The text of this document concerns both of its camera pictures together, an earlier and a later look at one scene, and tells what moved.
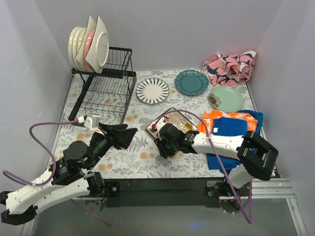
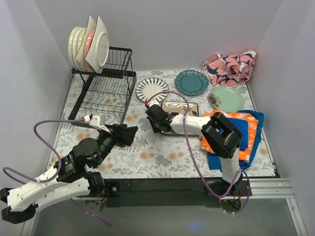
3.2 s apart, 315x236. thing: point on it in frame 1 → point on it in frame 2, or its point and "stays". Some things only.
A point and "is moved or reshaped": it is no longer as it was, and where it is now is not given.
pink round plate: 86,48 stays
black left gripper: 113,136 stays
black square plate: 172,116 is moved or reshaped
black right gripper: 160,146 → 152,115
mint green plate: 227,99 stays
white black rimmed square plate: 98,50 stays
